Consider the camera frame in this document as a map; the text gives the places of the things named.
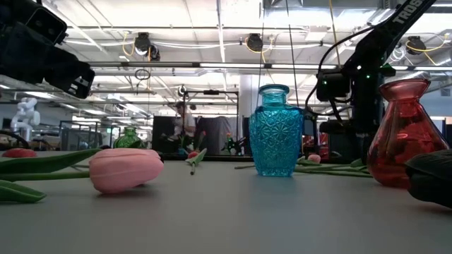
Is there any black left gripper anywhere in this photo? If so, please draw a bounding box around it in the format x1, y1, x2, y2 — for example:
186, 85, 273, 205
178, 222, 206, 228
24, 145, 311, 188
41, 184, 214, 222
0, 19, 95, 99

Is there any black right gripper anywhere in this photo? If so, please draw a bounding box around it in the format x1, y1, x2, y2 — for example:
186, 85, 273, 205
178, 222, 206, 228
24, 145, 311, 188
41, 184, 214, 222
349, 59, 396, 163

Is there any red artificial tulip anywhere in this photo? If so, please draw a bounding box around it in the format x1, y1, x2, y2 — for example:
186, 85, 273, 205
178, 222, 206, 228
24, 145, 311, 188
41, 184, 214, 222
295, 160, 374, 179
185, 147, 208, 176
1, 147, 38, 159

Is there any black artificial tulip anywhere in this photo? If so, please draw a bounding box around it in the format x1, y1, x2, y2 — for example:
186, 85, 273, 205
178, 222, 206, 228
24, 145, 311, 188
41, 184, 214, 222
404, 150, 452, 209

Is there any green glass vase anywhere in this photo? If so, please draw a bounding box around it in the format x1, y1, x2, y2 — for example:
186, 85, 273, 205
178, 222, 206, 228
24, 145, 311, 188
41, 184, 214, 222
112, 126, 145, 150

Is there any red glass vase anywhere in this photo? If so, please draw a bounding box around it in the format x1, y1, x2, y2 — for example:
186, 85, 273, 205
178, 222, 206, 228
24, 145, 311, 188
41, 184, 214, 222
366, 78, 450, 188

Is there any blue patterned glass vase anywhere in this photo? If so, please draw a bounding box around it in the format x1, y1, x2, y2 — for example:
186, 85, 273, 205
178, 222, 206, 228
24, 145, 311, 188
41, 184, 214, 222
249, 83, 305, 178

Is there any black curtain panel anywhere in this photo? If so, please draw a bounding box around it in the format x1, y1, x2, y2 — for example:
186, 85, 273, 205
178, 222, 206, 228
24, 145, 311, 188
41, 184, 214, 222
151, 115, 177, 155
327, 118, 355, 160

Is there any ceiling light strip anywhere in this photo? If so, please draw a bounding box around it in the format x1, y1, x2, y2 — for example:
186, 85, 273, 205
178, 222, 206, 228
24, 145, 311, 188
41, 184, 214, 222
270, 63, 337, 70
199, 62, 264, 69

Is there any person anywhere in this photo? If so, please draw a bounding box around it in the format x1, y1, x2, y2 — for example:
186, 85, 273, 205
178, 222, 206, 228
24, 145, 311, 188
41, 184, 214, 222
172, 101, 197, 149

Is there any grey curtain panel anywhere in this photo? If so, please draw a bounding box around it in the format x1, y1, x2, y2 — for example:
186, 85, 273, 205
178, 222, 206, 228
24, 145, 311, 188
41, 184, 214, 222
203, 116, 238, 156

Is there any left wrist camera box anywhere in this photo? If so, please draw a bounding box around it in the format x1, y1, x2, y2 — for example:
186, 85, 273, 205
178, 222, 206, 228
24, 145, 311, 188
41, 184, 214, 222
25, 6, 69, 46

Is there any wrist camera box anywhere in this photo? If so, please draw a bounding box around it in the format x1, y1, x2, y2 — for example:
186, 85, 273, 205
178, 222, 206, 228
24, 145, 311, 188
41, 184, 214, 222
316, 69, 351, 102
25, 6, 69, 46

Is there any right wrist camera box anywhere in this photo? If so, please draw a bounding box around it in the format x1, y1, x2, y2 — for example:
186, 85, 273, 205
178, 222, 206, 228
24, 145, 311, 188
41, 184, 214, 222
316, 69, 351, 102

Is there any yellow hanging cable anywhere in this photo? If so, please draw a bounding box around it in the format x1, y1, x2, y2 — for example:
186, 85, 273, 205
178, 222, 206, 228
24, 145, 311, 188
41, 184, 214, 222
328, 0, 343, 68

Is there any black metal workstation frame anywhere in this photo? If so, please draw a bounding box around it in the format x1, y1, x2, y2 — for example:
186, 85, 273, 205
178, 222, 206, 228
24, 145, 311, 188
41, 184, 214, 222
182, 88, 240, 156

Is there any black table frame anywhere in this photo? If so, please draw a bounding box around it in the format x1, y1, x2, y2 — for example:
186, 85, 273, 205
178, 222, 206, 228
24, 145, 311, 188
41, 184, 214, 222
155, 152, 368, 165

